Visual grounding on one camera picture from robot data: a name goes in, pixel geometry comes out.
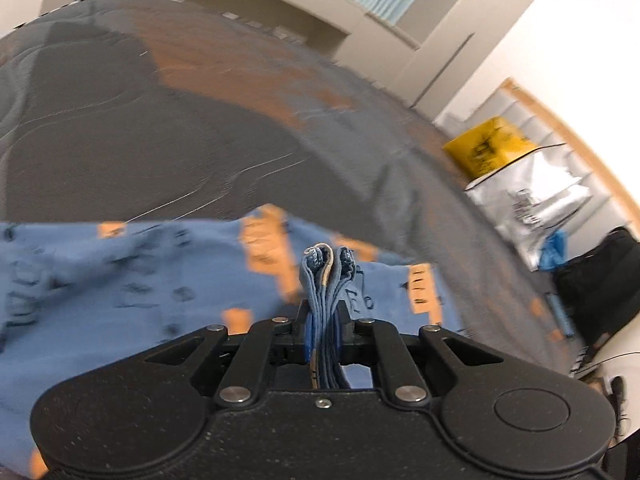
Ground blue pants with orange print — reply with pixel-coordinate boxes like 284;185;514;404
0;203;462;479

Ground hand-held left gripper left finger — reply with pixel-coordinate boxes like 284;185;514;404
129;300;316;409

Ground black bag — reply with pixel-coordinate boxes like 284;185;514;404
554;226;640;357

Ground grey and orange quilted bed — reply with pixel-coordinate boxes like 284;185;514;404
0;0;587;377

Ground blue tube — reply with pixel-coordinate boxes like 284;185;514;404
546;292;574;337

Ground beige wardrobe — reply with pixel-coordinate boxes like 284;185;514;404
394;0;559;112

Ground blue plastic bag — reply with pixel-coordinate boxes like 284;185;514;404
536;229;569;272

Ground wooden padded headboard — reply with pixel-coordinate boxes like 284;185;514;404
434;77;640;242

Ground white plastic bag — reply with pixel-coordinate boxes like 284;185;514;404
464;143;595;272

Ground yellow shopping bag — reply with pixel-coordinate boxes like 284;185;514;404
443;115;539;181

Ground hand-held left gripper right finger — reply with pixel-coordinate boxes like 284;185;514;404
331;300;522;408

